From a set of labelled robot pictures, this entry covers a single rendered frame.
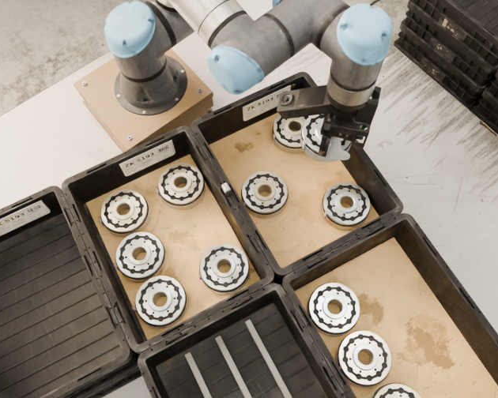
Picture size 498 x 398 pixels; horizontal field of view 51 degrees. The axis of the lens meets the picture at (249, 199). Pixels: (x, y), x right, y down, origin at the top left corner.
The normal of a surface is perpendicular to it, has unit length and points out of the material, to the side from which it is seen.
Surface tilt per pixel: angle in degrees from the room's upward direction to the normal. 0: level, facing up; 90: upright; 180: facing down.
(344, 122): 0
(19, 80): 0
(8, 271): 0
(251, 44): 19
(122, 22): 9
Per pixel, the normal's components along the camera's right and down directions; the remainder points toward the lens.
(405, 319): -0.02, -0.40
